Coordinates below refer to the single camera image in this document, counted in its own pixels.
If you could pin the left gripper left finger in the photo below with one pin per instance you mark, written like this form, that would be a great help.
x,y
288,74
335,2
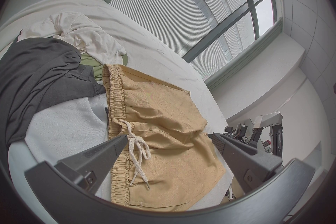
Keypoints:
x,y
91,162

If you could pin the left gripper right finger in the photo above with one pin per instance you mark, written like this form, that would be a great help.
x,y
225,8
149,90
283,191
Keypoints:
x,y
249,165

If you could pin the tan shorts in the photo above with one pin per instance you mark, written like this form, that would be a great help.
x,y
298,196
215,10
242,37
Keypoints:
x,y
162,123

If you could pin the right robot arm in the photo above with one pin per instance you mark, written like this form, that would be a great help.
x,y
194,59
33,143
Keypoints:
x,y
267,120

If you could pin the bed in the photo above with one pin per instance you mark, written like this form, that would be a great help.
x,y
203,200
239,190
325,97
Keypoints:
x,y
157,44

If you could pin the pale grey garment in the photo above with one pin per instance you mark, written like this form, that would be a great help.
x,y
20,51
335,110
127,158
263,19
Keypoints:
x,y
65,128

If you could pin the green garment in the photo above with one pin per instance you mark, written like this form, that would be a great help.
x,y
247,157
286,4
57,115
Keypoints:
x,y
90,64

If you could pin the black garment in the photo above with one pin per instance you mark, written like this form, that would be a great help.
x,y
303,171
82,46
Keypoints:
x,y
34,73

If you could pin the cream garment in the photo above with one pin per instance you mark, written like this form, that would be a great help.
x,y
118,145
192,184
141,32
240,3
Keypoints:
x,y
89,34

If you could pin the window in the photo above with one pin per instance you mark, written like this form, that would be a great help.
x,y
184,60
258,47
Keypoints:
x,y
170,7

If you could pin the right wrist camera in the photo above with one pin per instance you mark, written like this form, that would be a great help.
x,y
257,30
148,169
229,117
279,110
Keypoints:
x,y
228,129

